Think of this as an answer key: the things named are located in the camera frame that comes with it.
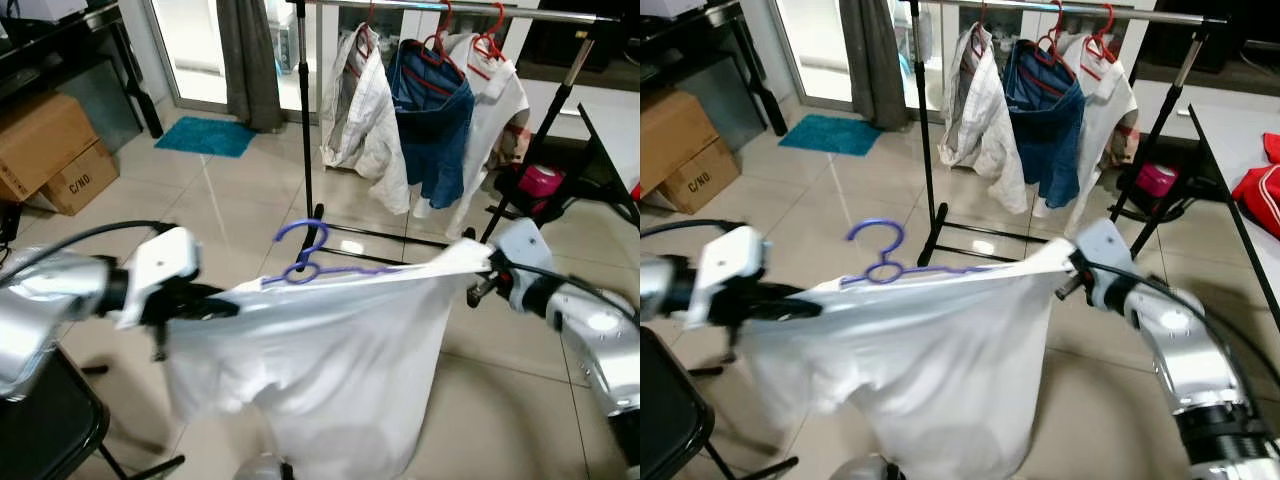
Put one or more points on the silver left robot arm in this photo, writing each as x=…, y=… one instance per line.
x=45, y=310
x=660, y=290

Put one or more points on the teal floor mat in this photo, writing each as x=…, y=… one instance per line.
x=830, y=135
x=205, y=137

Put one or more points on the black chair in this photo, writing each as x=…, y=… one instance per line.
x=670, y=410
x=45, y=420

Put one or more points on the black desk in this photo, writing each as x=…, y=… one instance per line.
x=700, y=40
x=60, y=45

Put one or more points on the red clothes hanger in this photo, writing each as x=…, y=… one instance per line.
x=440, y=45
x=1055, y=42
x=493, y=40
x=982, y=15
x=368, y=15
x=1105, y=38

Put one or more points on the blue denim jeans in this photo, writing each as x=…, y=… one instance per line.
x=1045, y=140
x=435, y=140

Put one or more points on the large cardboard box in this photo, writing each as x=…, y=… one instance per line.
x=675, y=135
x=40, y=140

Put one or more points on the purple clothes hanger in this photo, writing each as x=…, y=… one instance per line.
x=302, y=225
x=875, y=222

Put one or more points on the white polo shirt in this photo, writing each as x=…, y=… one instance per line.
x=1105, y=130
x=495, y=130

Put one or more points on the grey curtain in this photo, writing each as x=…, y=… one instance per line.
x=250, y=65
x=872, y=65

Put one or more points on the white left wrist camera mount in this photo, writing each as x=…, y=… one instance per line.
x=160, y=258
x=735, y=258

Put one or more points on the small printed cardboard box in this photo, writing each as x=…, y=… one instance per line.
x=85, y=180
x=712, y=178

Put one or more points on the black cabinet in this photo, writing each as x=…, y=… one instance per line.
x=1200, y=40
x=580, y=40

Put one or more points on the white T-shirt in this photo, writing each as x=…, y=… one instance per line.
x=330, y=370
x=920, y=370

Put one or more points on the pink box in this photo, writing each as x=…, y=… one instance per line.
x=1156, y=180
x=540, y=180

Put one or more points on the white hanging jacket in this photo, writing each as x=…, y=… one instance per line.
x=365, y=130
x=980, y=130

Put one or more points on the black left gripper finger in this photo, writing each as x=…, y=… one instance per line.
x=215, y=306
x=798, y=306

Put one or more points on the red jacket with white stripe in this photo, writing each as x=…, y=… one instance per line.
x=1258, y=190

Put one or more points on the metal clothes rack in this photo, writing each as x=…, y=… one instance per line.
x=304, y=120
x=922, y=120

